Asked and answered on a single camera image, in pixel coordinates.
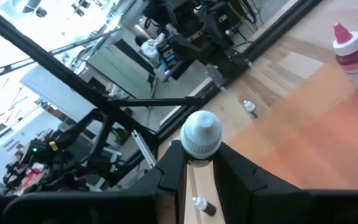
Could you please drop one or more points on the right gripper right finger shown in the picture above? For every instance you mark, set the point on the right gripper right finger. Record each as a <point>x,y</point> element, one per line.
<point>275,205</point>

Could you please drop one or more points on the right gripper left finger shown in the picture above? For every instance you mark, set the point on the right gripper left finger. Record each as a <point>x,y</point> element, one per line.
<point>104,208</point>

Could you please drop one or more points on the small black dropper bottle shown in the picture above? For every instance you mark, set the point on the small black dropper bottle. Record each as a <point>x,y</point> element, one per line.
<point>208,208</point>

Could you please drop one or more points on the small white piece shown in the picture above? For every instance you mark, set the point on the small white piece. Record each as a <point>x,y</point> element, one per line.
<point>250,107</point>

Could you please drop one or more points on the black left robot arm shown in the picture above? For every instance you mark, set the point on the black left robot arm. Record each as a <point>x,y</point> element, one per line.
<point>204,34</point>

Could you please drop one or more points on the black equipment with green light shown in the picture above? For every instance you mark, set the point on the black equipment with green light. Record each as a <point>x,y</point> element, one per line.
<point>57,155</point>

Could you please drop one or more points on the grey-green cabinet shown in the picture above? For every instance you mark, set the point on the grey-green cabinet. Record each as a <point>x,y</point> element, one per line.
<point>120,71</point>

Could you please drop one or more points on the silver aluminium bracket strip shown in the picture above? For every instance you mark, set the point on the silver aluminium bracket strip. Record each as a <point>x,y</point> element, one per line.
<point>143,149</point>

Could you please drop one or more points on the black aluminium table frame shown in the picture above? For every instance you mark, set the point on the black aluminium table frame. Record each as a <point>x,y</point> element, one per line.
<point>73,81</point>

